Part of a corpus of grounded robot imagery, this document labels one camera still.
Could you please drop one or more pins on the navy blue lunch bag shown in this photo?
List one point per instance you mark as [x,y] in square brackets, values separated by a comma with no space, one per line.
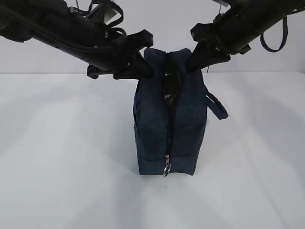
[170,114]

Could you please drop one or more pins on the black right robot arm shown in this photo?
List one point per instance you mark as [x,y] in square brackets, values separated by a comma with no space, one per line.
[260,15]

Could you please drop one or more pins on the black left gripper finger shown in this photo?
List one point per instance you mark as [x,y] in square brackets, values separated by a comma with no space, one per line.
[139,68]
[128,74]

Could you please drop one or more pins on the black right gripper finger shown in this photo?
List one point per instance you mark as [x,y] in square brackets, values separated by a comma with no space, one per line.
[217,58]
[201,56]

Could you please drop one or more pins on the silver wrist camera on left gripper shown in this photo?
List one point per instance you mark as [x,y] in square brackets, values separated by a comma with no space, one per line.
[100,13]

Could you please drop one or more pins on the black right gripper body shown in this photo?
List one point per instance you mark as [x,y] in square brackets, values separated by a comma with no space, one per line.
[224,33]

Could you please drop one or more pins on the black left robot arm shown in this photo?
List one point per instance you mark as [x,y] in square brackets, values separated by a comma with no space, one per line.
[91,35]

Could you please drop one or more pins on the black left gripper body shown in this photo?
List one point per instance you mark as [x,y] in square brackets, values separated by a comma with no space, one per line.
[117,61]

